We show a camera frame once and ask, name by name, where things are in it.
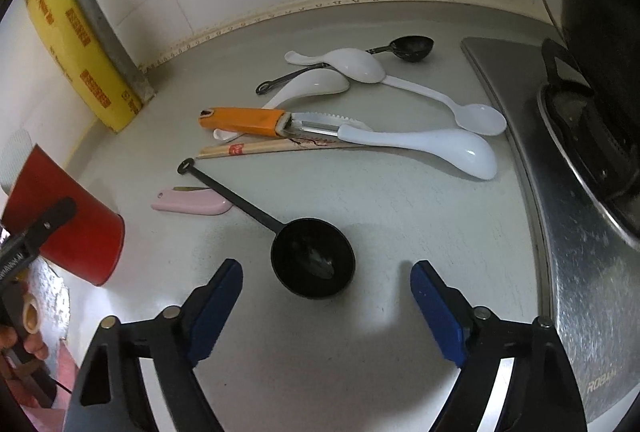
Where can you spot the stainless steel gas stove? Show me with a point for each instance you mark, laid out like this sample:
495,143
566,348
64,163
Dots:
560,237

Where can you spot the small black scoop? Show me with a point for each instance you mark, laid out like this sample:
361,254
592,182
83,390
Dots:
412,49

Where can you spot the white dotted rice paddle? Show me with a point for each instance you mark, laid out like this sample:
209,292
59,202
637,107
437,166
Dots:
15,156

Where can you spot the grey pipe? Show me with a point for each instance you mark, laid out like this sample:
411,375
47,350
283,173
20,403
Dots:
100,21

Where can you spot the person's left hand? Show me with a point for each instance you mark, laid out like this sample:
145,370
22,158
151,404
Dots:
35,346

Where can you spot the red cup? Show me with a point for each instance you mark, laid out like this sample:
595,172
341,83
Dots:
75,222

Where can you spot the wooden chopsticks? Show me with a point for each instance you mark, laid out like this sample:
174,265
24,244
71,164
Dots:
260,146

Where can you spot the large black ladle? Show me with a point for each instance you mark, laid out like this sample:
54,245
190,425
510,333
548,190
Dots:
312,257

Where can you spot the thin white plastic spoon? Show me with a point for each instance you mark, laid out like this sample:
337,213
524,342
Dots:
480,119

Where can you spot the yellow cling wrap box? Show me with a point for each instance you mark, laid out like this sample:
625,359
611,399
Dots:
75,51

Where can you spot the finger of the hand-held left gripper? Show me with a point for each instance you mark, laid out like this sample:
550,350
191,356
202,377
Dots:
50,223

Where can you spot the patterned sealing strip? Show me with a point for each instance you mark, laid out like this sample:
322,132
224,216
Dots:
300,9

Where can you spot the beige tape roll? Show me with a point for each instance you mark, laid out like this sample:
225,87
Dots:
31,312

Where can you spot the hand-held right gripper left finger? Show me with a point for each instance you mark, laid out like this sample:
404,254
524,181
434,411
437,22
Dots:
220,307

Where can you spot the white soup spoon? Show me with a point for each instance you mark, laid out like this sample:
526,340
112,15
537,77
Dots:
360,66
320,84
465,156

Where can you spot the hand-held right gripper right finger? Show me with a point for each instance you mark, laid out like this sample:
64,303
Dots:
440,312

